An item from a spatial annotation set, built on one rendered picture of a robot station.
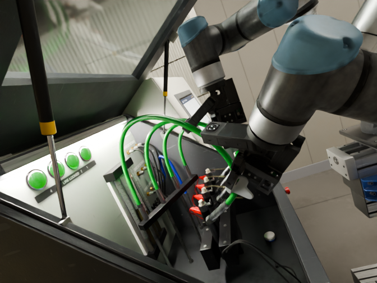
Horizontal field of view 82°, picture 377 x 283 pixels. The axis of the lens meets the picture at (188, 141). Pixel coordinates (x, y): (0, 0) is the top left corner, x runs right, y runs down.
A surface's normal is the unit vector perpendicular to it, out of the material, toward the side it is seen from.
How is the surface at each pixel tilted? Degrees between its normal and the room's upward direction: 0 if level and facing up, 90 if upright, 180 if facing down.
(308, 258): 0
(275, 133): 110
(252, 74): 90
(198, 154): 90
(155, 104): 90
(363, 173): 90
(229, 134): 21
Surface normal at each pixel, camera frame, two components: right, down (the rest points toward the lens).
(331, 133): -0.11, 0.26
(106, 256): 0.34, -0.88
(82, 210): 0.91, -0.32
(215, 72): 0.29, 0.09
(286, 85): -0.72, 0.50
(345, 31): 0.07, -0.64
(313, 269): -0.37, -0.90
